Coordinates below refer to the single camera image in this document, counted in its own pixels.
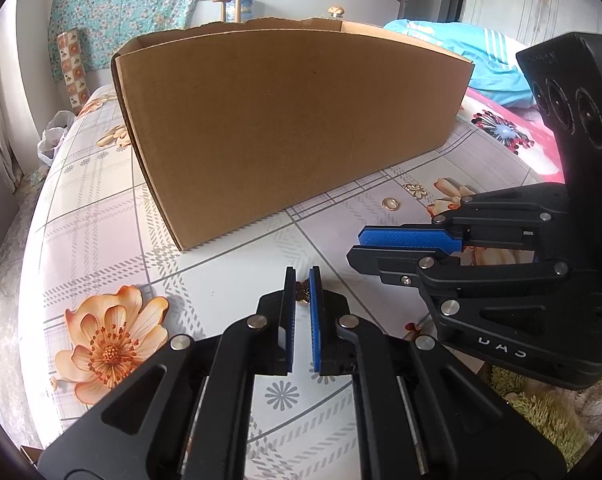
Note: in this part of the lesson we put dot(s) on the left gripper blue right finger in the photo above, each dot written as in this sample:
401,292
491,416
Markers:
420,412

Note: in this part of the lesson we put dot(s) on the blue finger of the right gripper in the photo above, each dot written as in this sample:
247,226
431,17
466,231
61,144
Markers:
410,237

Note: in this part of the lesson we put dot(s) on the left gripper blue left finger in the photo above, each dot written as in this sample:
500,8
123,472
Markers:
184,413

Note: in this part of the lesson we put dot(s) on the gold butterfly charm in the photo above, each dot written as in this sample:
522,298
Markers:
302,292

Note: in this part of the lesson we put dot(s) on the green fuzzy slipper bow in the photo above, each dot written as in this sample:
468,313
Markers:
544,409

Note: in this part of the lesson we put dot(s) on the pink floral quilt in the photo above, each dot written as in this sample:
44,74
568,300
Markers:
530,141

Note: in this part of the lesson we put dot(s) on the floral grey bed sheet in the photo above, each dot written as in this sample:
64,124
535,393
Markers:
96,228

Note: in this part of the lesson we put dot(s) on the brown cardboard box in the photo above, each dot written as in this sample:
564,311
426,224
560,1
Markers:
232,122

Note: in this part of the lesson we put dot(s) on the small mushroom figurine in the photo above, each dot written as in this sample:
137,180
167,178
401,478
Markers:
336,12

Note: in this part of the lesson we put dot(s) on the wooden chair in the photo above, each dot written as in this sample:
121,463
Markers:
235,11

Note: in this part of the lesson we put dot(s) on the white plastic bag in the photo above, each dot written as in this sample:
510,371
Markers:
53,134

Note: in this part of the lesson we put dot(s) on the grey window curtain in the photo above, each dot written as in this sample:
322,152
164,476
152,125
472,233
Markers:
1,110

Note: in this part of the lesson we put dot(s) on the orange patterned tall box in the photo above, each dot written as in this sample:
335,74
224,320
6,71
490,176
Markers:
73,72

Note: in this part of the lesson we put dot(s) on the teal floral wall cloth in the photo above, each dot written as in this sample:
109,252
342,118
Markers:
105,25

